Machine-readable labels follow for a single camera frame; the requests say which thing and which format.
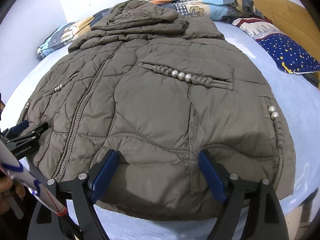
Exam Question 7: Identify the olive green puffer jacket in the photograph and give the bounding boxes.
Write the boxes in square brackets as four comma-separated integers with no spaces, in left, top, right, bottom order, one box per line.
[20,0,296,220]

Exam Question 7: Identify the person left hand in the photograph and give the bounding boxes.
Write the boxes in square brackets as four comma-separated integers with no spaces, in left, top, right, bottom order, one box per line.
[0,176,25,215]

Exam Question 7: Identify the white blue red sleeve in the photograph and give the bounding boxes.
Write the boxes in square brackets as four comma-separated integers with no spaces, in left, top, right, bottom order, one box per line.
[1,141,68,217]

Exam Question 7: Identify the light blue bed sheet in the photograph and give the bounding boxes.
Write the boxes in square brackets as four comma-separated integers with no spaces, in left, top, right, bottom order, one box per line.
[1,22,319,239]

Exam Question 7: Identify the navy star patterned pillow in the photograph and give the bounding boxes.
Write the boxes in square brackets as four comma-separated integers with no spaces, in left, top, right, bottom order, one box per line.
[232,17,319,75]

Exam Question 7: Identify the wooden headboard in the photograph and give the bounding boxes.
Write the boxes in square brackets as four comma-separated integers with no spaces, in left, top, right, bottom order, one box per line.
[253,0,319,60]

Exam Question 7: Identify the patchwork patterned quilt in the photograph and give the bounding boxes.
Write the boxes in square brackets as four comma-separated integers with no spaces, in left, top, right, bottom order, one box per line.
[36,0,264,61]

